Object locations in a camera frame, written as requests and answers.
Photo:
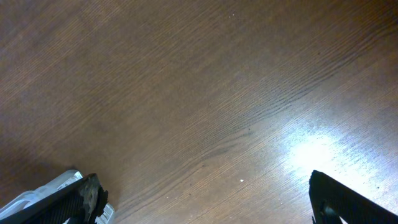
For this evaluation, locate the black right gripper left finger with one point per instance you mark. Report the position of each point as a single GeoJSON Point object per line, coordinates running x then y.
{"type": "Point", "coordinates": [59, 202]}

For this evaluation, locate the clear plastic container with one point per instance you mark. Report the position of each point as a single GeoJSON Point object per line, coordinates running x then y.
{"type": "Point", "coordinates": [46, 194]}

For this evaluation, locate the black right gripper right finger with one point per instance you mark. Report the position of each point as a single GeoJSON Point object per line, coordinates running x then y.
{"type": "Point", "coordinates": [333, 202]}

